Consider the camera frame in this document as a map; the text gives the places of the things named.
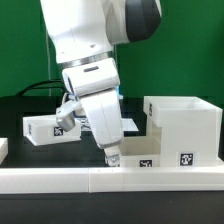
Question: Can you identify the white front drawer box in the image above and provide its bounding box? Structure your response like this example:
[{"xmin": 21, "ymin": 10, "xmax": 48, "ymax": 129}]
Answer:
[{"xmin": 119, "ymin": 136, "xmax": 161, "ymax": 168}]

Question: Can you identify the white cable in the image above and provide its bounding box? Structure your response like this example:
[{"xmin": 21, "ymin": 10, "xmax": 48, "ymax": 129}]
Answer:
[{"xmin": 45, "ymin": 33, "xmax": 53, "ymax": 97}]

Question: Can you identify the white left fence block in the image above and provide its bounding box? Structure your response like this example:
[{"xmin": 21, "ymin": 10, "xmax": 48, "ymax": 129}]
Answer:
[{"xmin": 0, "ymin": 138, "xmax": 8, "ymax": 165}]

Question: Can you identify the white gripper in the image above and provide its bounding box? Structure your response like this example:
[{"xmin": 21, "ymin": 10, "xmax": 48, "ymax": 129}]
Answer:
[{"xmin": 80, "ymin": 91, "xmax": 123, "ymax": 166}]

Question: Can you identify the white drawer cabinet frame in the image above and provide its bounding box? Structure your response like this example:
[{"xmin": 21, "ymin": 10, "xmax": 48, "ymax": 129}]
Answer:
[{"xmin": 143, "ymin": 96, "xmax": 222, "ymax": 167}]

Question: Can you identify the paper marker sheet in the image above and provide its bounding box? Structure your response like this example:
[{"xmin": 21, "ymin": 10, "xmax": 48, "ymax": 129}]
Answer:
[{"xmin": 77, "ymin": 117, "xmax": 139, "ymax": 132}]

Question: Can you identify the white front fence rail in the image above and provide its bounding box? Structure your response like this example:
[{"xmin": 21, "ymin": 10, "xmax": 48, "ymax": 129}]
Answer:
[{"xmin": 0, "ymin": 166, "xmax": 224, "ymax": 194}]

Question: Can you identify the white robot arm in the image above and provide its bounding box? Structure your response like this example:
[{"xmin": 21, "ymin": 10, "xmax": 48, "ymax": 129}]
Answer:
[{"xmin": 40, "ymin": 0, "xmax": 162, "ymax": 149}]

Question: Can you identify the black cable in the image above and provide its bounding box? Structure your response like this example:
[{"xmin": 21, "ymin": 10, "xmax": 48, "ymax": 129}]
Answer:
[{"xmin": 15, "ymin": 79, "xmax": 65, "ymax": 98}]

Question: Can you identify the white drawer box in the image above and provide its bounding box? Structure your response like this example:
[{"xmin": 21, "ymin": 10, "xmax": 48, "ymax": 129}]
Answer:
[
  {"xmin": 119, "ymin": 136, "xmax": 161, "ymax": 168},
  {"xmin": 23, "ymin": 115, "xmax": 81, "ymax": 146}
]

